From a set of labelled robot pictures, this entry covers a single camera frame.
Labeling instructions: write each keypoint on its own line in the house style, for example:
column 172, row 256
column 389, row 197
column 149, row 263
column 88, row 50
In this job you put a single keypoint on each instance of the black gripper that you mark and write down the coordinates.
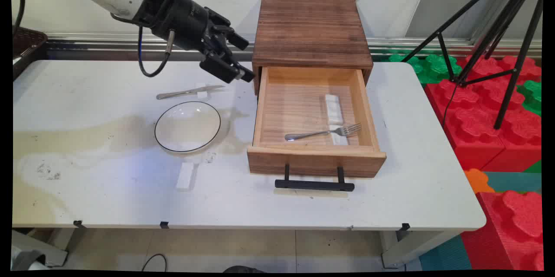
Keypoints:
column 177, row 14

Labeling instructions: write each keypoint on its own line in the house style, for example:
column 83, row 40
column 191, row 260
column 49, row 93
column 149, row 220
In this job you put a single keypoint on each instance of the silver table knife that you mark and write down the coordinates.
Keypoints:
column 182, row 92

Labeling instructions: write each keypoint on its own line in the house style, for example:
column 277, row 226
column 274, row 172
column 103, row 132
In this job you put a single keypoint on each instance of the white ceramic cutlery rest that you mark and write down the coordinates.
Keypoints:
column 333, row 108
column 339, row 139
column 184, row 176
column 202, row 94

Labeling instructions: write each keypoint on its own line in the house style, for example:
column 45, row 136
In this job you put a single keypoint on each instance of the dark wooden drawer cabinet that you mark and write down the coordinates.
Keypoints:
column 310, row 30

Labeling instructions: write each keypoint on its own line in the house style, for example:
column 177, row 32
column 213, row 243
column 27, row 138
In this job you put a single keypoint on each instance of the white plate black rim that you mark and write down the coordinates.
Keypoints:
column 187, row 127

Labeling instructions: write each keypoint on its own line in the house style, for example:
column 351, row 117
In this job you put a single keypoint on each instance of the light wooden drawer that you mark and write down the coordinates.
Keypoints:
column 299, row 108

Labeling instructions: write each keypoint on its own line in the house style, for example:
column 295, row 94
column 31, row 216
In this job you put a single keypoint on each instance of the silver fork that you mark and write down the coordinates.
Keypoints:
column 312, row 134

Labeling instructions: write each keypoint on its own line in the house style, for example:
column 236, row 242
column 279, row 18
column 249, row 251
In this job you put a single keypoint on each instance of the green foam block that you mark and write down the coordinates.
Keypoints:
column 532, row 95
column 429, row 69

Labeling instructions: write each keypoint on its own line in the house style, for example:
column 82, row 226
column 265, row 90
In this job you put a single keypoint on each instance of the large red foam block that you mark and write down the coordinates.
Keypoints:
column 477, row 116

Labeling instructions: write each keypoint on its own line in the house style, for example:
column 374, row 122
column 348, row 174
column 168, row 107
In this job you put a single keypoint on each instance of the white table leg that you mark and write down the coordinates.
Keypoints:
column 412, row 249
column 43, row 246

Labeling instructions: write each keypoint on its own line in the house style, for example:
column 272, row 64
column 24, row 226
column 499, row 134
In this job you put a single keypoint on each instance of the orange foam piece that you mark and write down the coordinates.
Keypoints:
column 477, row 180

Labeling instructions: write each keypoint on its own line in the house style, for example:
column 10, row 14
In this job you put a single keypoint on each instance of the black tripod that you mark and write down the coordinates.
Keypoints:
column 507, row 12

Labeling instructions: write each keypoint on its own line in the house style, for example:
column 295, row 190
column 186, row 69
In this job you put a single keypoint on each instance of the teal foam mat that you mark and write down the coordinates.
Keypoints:
column 514, row 181

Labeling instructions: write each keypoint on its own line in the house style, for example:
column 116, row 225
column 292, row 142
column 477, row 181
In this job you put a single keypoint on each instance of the aluminium wall rail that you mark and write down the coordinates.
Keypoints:
column 108, row 43

